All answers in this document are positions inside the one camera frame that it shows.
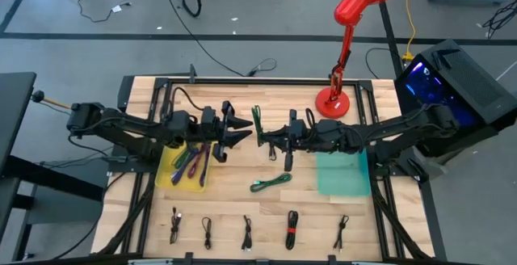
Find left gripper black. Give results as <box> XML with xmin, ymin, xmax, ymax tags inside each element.
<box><xmin>200</xmin><ymin>100</ymin><xmax>254</xmax><ymax>164</ymax></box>

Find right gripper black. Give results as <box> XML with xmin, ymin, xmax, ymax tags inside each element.
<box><xmin>258</xmin><ymin>109</ymin><xmax>320</xmax><ymax>172</ymax></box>

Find green braided USB cable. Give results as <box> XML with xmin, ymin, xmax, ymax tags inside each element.
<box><xmin>250</xmin><ymin>105</ymin><xmax>266</xmax><ymax>145</ymax></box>
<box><xmin>249</xmin><ymin>172</ymin><xmax>293</xmax><ymax>193</ymax></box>
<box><xmin>171</xmin><ymin>147</ymin><xmax>191</xmax><ymax>169</ymax></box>

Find pink braided USB cable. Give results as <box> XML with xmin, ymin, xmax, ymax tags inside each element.
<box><xmin>187</xmin><ymin>145</ymin><xmax>209</xmax><ymax>179</ymax></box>

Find teal translucent plastic bin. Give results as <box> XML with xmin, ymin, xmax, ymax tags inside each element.
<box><xmin>316</xmin><ymin>148</ymin><xmax>372</xmax><ymax>197</ymax></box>

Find yellow translucent plastic bin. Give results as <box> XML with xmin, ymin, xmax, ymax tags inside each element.
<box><xmin>155</xmin><ymin>143</ymin><xmax>215</xmax><ymax>193</ymax></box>

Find black computer tower blue light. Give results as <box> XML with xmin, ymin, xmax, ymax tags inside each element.
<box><xmin>393</xmin><ymin>38</ymin><xmax>517</xmax><ymax>157</ymax></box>

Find wooden stick black knob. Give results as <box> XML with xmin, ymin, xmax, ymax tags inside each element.
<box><xmin>31</xmin><ymin>90</ymin><xmax>73</xmax><ymax>111</ymax></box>

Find black side table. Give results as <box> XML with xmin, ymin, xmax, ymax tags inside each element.
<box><xmin>0</xmin><ymin>70</ymin><xmax>105</xmax><ymax>262</ymax></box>

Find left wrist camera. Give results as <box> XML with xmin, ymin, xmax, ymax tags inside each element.
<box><xmin>200</xmin><ymin>106</ymin><xmax>218</xmax><ymax>131</ymax></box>

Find black aluminium table frame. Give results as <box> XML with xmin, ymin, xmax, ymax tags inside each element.
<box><xmin>96</xmin><ymin>74</ymin><xmax>435</xmax><ymax>264</ymax></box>

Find long black floor cable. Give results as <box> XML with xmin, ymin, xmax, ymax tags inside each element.
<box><xmin>159</xmin><ymin>0</ymin><xmax>278</xmax><ymax>78</ymax></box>

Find black cable red tie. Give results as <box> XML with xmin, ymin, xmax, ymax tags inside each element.
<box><xmin>284</xmin><ymin>210</ymin><xmax>300</xmax><ymax>251</ymax></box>

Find black USB cable thick tie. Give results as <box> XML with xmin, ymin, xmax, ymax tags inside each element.
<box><xmin>241</xmin><ymin>214</ymin><xmax>254</xmax><ymax>252</ymax></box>

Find thin black USB cable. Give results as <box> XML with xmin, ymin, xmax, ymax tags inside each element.
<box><xmin>200</xmin><ymin>216</ymin><xmax>213</xmax><ymax>251</ymax></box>

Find yellow extension cord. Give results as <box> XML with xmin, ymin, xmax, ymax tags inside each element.
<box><xmin>401</xmin><ymin>0</ymin><xmax>418</xmax><ymax>63</ymax></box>

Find bunch of black cables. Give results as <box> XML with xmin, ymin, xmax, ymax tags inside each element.
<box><xmin>481</xmin><ymin>0</ymin><xmax>517</xmax><ymax>40</ymax></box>

